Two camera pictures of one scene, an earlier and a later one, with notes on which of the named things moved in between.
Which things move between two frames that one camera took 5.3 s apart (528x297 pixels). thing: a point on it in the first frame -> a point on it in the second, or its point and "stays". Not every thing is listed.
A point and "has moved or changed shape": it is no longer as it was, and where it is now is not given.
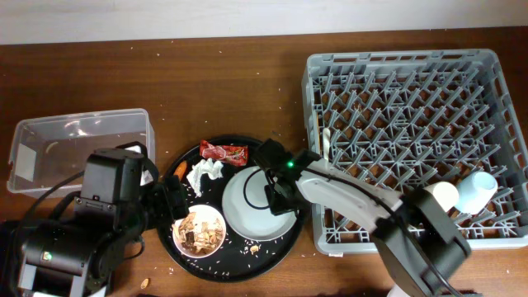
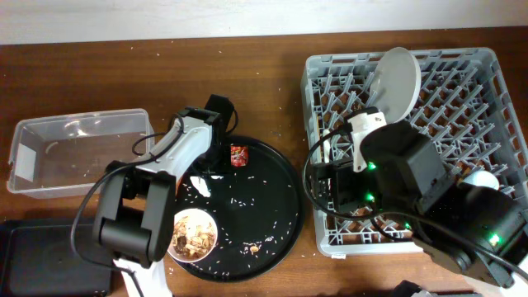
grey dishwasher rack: (412, 119) stays
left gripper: (168, 199) -> (223, 153)
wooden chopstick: (318, 133) stays
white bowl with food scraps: (200, 233) has moved or changed shape
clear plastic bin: (44, 153) stays
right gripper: (275, 205) -> (355, 160)
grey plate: (247, 209) -> (395, 84)
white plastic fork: (326, 135) stays
